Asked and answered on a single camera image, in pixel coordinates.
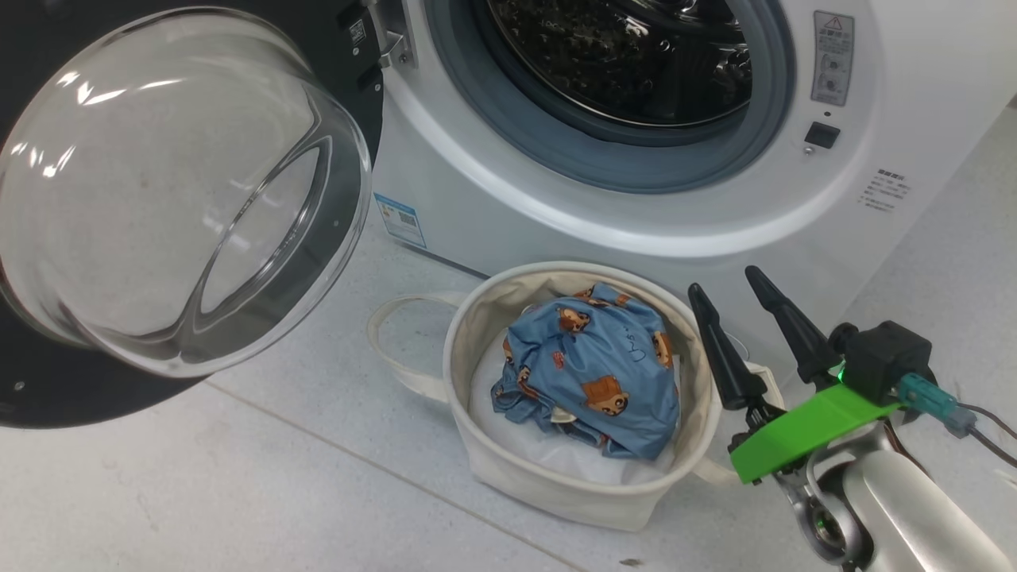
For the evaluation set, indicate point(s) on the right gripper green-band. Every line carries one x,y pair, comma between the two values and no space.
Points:
802,433

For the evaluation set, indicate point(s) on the black round washer door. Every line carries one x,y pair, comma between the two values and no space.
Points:
48,381

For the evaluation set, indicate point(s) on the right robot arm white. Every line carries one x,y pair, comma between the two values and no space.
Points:
922,516

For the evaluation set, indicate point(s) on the black door latch socket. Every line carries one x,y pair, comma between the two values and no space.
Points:
821,135

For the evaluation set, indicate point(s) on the cream canvas laundry basket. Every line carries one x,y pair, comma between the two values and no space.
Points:
556,496

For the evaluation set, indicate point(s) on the white front-load washing machine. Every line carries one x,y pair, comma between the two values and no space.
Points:
493,206

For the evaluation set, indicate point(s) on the stainless steel washer drum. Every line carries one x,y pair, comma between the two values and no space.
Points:
620,56

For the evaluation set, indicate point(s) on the metal door hinge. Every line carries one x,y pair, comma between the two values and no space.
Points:
393,36

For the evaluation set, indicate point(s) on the small printed text label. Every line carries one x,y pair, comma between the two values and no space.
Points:
883,191

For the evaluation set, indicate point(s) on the white pillow liner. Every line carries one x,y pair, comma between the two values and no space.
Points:
556,457

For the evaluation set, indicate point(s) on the grey warning sticker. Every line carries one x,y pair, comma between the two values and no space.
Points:
833,57

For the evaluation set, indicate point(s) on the blue energy label sticker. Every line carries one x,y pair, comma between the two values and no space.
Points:
400,220

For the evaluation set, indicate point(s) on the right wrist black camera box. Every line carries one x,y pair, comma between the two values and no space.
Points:
890,357

